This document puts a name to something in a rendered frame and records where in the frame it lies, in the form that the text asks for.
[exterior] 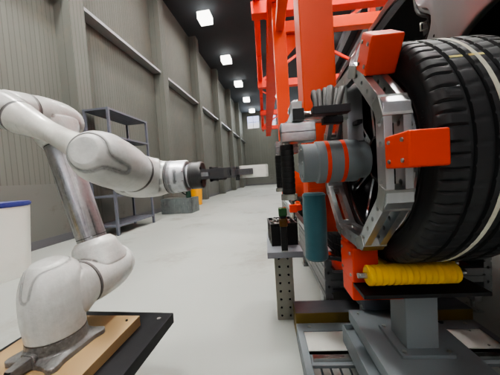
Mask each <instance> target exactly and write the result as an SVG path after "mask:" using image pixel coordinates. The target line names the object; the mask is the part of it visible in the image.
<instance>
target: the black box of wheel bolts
mask: <svg viewBox="0 0 500 375"><path fill-rule="evenodd" d="M278 218H280V217H271V218H267V224H268V236H269V240H270V243H271V244H272V246H281V227H280V226H279V220H278ZM286 218H287V222H288V226H287V227H286V228H287V241H288V246H290V245H298V227H297V224H298V223H297V222H296V221H294V219H293V218H291V217H286Z"/></svg>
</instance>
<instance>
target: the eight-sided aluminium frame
mask: <svg viewBox="0 0 500 375"><path fill-rule="evenodd" d="M356 67H357V62H354V63H353V64H352V65H351V66H349V69H348V70H347V71H346V73H345V74H344V75H343V77H342V78H341V79H340V81H339V82H338V83H337V84H336V86H335V87H337V88H339V87H340V86H343V85H346V86H347V88H350V87H351V86H352V85H353V84H356V86H357V87H358V89H359V90H360V92H361V93H362V95H363V96H364V98H365V99H366V101H367V102H368V104H369V106H370V107H371V108H372V110H373V111H374V117H375V120H376V156H377V175H378V194H377V198H376V201H375V203H374V206H373V207H372V209H371V212H370V214H369V216H368V218H367V220H366V222H365V225H364V227H363V226H361V225H359V224H357V223H356V221H355V220H354V218H353V214H352V211H351V209H350V206H349V203H348V200H347V197H346V195H345V192H344V188H343V183H342V182H331V183H325V186H326V192H327V195H328V197H329V200H330V205H331V208H332V211H333V216H334V218H335V221H336V228H337V230H338V232H339V234H340V235H341V234H342V235H343V236H344V237H345V238H346V239H347V240H349V241H350V242H351V243H352V244H354V245H355V246H356V247H357V248H358V249H360V250H361V251H375V250H383V249H384V248H385V246H387V243H388V241H389V240H390V239H391V237H392V235H393V234H394V232H395V231H396V230H397V228H398V226H399V225H400V223H401V222H402V221H403V218H404V217H405V215H406V214H407V213H408V211H410V210H411V208H412V205H413V204H414V195H415V191H416V188H414V168H413V167H410V168H396V169H395V170H396V184H394V169H387V168H386V160H385V138H386V137H388V136H391V135H393V131H392V123H394V134H398V133H401V132H405V131H407V130H410V129H412V122H411V115H412V114H413V109H412V107H411V99H410V98H409V97H408V94H407V92H404V91H403V90H402V89H401V88H400V87H399V86H398V85H397V84H396V83H395V82H394V81H393V80H392V79H391V77H390V76H389V75H388V74H381V75H372V76H365V75H363V74H362V73H361V72H359V71H357V70H356ZM335 87H334V88H335ZM332 131H333V125H326V128H325V133H324V141H333V140H341V137H342V123H341V124H336V128H335V132H334V133H332ZM336 194H338V197H339V201H340V204H341V207H342V210H343V213H344V217H345V219H343V218H342V214H341V211H340V209H339V204H338V202H337V199H336Z"/></svg>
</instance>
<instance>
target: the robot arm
mask: <svg viewBox="0 0 500 375"><path fill-rule="evenodd" d="M0 128H1V129H5V130H7V131H10V132H14V133H17V134H20V135H26V136H29V137H32V139H33V140H35V142H36V143H37V144H38V145H39V146H40V147H41V148H42V149H43V150H44V151H45V154H46V157H47V160H48V163H49V166H50V168H51V172H52V174H53V177H54V181H55V183H56V185H57V189H58V191H59V194H60V198H61V200H62V203H63V206H64V209H65V212H66V215H67V217H68V221H69V223H70V226H71V230H72V232H73V235H74V238H75V240H76V243H77V245H74V248H73V249H72V251H71V257H70V256H65V255H56V256H52V257H47V258H44V259H41V260H38V261H37V262H35V263H32V264H31V265H29V267H28V268H27V269H26V270H25V271H24V272H23V274H22V276H21V278H20V281H19V285H18V288H17V292H16V314H17V321H18V325H19V332H20V334H21V337H22V343H23V350H21V351H20V352H18V353H17V354H15V355H13V356H11V357H10V358H8V359H7V360H6V361H5V362H4V366H5V368H8V369H7V370H6V371H5V372H4V375H22V374H24V373H26V372H28V371H30V370H32V371H41V372H43V373H44V374H45V375H51V374H54V373H56V372H57V371H58V370H59V369H60V368H61V367H62V366H63V365H64V364H65V363H66V362H67V361H68V360H69V359H70V358H72V357H73V356H74V355H76V354H77V353H78V352H80V351H81V350H82V349H83V348H84V347H85V346H87V345H88V344H89V343H90V342H92V341H93V340H94V339H96V338H97V337H98V336H101V335H102V334H104V333H105V332H106V330H105V327H104V326H96V327H94V326H89V324H88V321H87V316H86V312H87V311H89V309H90V308H91V307H92V305H93V304H94V303H95V301H97V300H99V299H101V298H102V297H104V296H106V295H108V294H109V293H110V292H112V291H113V290H115V289H116V288H118V287H119V286H120V285H121V284H122V283H123V282H124V281H125V280H126V279H127V278H128V277H129V276H130V274H131V272H132V270H133V269H134V266H135V257H134V255H133V253H132V252H131V250H130V249H128V248H127V247H126V246H124V245H122V244H121V243H120V242H119V240H118V239H117V237H116V236H114V235H112V234H107V233H106V229H105V227H104V224H103V221H102V219H101V216H100V212H99V210H98V207H97V203H96V201H95V199H94V195H93V193H92V189H91V186H90V184H89V182H91V183H93V184H96V185H99V186H101V187H105V188H109V189H113V190H114V191H115V192H116V193H119V194H120V195H123V196H129V197H135V198H144V197H155V196H162V195H165V194H167V193H181V192H185V191H186V192H188V191H191V189H203V188H205V186H206V183H207V182H206V181H207V179H210V182H217V181H219V180H226V179H227V178H235V177H236V180H240V179H241V178H252V177H264V176H269V173H268V164H256V165H244V166H239V167H235V166H233V167H224V168H221V167H209V169H205V165H204V163H203V162H202V161H195V162H189V161H187V160H179V161H161V160H159V159H157V158H152V157H149V156H146V155H144V154H143V153H142V152H141V151H140V150H139V149H138V148H136V147H135V146H133V145H132V144H130V143H129V142H127V141H125V140H123V139H122V138H120V137H118V136H116V135H114V134H112V133H109V132H103V131H96V130H92V131H86V132H83V130H84V128H85V122H84V120H83V117H82V115H81V114H80V113H79V112H78V111H76V110H75V109H73V108H72V107H70V106H68V105H66V104H64V103H61V102H59V101H56V100H52V99H50V98H46V97H42V96H38V95H32V94H26V93H22V92H15V91H11V90H6V89H2V90H1V89H0Z"/></svg>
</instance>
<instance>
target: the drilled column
mask: <svg viewBox="0 0 500 375"><path fill-rule="evenodd" d="M274 261H275V285H276V298H277V310H278V320H292V319H294V314H293V301H295V292H294V278H293V265H292V258H274Z"/></svg>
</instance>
